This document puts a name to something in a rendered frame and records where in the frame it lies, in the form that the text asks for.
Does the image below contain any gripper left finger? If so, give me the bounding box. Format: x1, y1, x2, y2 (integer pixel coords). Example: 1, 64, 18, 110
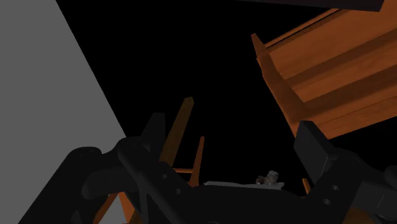
18, 112, 199, 224

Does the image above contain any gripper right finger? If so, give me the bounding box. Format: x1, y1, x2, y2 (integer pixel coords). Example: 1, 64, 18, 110
292, 120, 397, 224

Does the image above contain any small grey brown figure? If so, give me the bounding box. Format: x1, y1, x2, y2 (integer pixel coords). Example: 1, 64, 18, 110
255, 170, 280, 186

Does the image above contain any orange wooden chair frame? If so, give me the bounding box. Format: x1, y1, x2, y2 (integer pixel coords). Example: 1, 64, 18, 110
93, 96, 205, 224

